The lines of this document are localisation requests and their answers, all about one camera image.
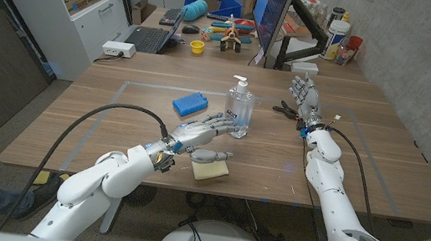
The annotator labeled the black shoe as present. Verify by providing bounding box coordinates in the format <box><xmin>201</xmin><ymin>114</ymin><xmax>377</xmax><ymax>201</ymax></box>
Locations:
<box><xmin>18</xmin><ymin>172</ymin><xmax>64</xmax><ymax>226</ymax></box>

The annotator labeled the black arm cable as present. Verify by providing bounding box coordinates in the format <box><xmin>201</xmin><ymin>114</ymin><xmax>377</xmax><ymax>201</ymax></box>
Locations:
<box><xmin>311</xmin><ymin>124</ymin><xmax>388</xmax><ymax>236</ymax></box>
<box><xmin>0</xmin><ymin>88</ymin><xmax>174</xmax><ymax>241</ymax></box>

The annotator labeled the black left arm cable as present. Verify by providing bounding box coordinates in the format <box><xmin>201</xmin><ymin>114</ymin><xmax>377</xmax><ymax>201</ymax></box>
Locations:
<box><xmin>0</xmin><ymin>88</ymin><xmax>174</xmax><ymax>241</ymax></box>

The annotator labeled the flat white box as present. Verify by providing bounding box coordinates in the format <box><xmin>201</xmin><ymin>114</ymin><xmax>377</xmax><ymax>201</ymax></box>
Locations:
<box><xmin>289</xmin><ymin>59</ymin><xmax>321</xmax><ymax>77</ymax></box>

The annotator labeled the black computer mouse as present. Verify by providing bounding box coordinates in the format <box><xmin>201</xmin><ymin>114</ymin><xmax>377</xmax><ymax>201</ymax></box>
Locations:
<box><xmin>181</xmin><ymin>23</ymin><xmax>202</xmax><ymax>36</ymax></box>

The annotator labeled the open cardboard box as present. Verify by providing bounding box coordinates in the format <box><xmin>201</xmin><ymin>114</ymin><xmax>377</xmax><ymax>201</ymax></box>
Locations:
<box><xmin>130</xmin><ymin>0</ymin><xmax>158</xmax><ymax>28</ymax></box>

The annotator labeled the yellow floor pad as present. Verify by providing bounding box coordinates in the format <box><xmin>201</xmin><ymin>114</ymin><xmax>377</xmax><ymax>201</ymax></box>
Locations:
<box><xmin>32</xmin><ymin>168</ymin><xmax>69</xmax><ymax>190</ymax></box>

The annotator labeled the black laptop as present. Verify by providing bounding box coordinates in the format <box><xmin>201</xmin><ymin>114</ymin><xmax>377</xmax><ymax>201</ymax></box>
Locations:
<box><xmin>122</xmin><ymin>6</ymin><xmax>185</xmax><ymax>58</ymax></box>

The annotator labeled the blue plastic bin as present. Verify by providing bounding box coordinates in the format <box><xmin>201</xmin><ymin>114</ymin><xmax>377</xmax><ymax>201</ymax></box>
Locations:
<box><xmin>183</xmin><ymin>0</ymin><xmax>245</xmax><ymax>19</ymax></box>

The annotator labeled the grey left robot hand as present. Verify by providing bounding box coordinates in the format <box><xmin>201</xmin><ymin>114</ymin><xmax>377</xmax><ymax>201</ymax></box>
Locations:
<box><xmin>142</xmin><ymin>102</ymin><xmax>243</xmax><ymax>183</ymax></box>

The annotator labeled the red cup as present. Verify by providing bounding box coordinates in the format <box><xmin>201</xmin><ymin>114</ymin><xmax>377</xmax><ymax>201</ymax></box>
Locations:
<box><xmin>344</xmin><ymin>34</ymin><xmax>365</xmax><ymax>62</ymax></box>

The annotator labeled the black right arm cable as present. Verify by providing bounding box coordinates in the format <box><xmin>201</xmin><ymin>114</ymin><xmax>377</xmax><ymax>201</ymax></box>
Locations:
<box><xmin>311</xmin><ymin>124</ymin><xmax>388</xmax><ymax>236</ymax></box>

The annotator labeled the black orange spring clamp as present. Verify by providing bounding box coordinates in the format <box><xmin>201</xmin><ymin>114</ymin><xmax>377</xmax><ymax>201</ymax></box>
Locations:
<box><xmin>271</xmin><ymin>98</ymin><xmax>301</xmax><ymax>122</ymax></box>

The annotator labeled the black keyboard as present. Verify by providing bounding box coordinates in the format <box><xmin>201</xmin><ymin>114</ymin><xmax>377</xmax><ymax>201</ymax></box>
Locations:
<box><xmin>158</xmin><ymin>5</ymin><xmax>183</xmax><ymax>28</ymax></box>

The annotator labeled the white power strip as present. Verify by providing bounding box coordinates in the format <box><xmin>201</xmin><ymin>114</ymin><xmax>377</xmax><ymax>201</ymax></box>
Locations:
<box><xmin>100</xmin><ymin>39</ymin><xmax>137</xmax><ymax>60</ymax></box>

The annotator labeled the round black floor fan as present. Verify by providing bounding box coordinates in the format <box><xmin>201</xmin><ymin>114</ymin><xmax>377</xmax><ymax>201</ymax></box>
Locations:
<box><xmin>125</xmin><ymin>182</ymin><xmax>158</xmax><ymax>211</ymax></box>

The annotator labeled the clear pump dispenser bottle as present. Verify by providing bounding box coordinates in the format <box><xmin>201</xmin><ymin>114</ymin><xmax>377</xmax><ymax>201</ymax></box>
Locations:
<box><xmin>220</xmin><ymin>74</ymin><xmax>259</xmax><ymax>141</ymax></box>

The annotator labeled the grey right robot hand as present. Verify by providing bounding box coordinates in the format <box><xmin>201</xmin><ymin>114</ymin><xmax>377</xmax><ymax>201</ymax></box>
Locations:
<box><xmin>283</xmin><ymin>70</ymin><xmax>331</xmax><ymax>133</ymax></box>

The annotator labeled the clear glass jar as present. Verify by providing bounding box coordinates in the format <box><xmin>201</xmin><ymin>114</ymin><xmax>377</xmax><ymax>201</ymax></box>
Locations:
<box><xmin>335</xmin><ymin>44</ymin><xmax>357</xmax><ymax>68</ymax></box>

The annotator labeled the small yellow cup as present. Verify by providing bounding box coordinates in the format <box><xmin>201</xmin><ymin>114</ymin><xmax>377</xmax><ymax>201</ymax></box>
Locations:
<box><xmin>189</xmin><ymin>38</ymin><xmax>207</xmax><ymax>55</ymax></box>

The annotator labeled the teal yarn ball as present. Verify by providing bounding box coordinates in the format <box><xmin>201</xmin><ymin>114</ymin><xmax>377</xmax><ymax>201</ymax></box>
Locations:
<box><xmin>179</xmin><ymin>0</ymin><xmax>210</xmax><ymax>25</ymax></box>

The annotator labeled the yellow sponge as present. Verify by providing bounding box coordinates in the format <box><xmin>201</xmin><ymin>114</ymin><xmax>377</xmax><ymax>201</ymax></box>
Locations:
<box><xmin>188</xmin><ymin>156</ymin><xmax>232</xmax><ymax>186</ymax></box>

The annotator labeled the computer monitor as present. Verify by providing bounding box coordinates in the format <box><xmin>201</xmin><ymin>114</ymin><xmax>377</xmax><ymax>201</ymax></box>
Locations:
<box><xmin>245</xmin><ymin>0</ymin><xmax>296</xmax><ymax>71</ymax></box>

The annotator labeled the large white canister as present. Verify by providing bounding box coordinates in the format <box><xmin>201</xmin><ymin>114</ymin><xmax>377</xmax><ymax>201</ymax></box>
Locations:
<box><xmin>320</xmin><ymin>18</ymin><xmax>351</xmax><ymax>64</ymax></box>

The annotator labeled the wooden toy airplane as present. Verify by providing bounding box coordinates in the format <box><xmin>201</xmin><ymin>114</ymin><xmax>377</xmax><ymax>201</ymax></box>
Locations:
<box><xmin>207</xmin><ymin>11</ymin><xmax>257</xmax><ymax>56</ymax></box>

